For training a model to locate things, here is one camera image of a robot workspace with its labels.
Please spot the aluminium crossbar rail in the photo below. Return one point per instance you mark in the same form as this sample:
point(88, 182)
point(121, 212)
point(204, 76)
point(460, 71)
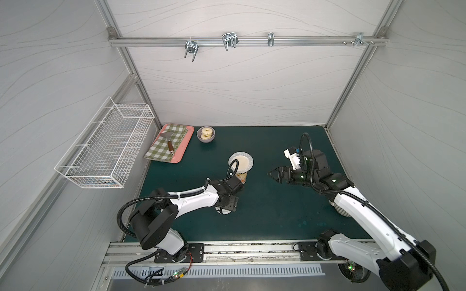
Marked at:
point(244, 41)

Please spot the metal bracket with screws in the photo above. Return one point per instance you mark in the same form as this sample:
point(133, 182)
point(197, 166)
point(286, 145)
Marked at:
point(359, 41)

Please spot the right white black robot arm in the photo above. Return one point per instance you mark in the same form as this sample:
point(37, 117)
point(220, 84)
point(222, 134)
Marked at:
point(402, 262)

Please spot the wooden handled spatula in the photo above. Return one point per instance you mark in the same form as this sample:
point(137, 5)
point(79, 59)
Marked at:
point(168, 137)

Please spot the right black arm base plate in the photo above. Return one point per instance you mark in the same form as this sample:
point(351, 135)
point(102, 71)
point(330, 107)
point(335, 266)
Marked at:
point(315, 251)

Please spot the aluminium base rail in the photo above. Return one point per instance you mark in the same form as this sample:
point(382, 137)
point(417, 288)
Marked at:
point(221, 253)

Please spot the pink tray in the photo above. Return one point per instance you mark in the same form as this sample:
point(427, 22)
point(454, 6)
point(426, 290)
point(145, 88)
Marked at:
point(184, 140)

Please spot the white plastic cup lid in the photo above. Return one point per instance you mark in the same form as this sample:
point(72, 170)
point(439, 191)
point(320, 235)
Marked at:
point(222, 211)

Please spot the small metal hook clamp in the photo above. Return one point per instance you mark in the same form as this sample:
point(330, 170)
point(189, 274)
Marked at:
point(271, 39)

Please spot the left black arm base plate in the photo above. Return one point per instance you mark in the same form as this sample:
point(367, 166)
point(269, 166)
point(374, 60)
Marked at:
point(190, 252)

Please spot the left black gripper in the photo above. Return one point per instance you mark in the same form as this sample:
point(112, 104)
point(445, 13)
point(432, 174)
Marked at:
point(236, 182)

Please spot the metal u-bolt clamp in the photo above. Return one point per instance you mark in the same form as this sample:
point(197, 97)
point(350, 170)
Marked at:
point(191, 48)
point(230, 39)

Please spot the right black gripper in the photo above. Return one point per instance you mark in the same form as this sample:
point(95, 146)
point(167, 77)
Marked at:
point(285, 174)

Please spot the grey bowl with food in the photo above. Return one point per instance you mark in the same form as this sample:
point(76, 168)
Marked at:
point(206, 134)

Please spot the metal U-bolt clamp middle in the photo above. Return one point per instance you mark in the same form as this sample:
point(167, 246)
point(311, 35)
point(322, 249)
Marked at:
point(230, 39)

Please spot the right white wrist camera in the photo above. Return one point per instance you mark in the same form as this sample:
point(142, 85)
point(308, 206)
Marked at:
point(293, 154)

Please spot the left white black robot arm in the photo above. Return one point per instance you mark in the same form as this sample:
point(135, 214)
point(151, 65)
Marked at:
point(150, 219)

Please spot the white wire basket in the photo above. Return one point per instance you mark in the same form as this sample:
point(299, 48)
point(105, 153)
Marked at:
point(104, 153)

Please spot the green checkered cloth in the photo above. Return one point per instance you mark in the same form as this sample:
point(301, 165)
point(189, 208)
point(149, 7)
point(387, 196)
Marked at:
point(164, 143)

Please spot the printed paper milk tea cup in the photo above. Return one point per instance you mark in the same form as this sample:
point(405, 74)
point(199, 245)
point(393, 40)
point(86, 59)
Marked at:
point(241, 175)

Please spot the metal U-bolt clamp left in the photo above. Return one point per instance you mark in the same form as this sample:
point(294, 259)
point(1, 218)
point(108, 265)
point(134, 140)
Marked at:
point(191, 48)

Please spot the white ventilation grille strip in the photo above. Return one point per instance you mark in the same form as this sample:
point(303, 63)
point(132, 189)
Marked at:
point(234, 271)

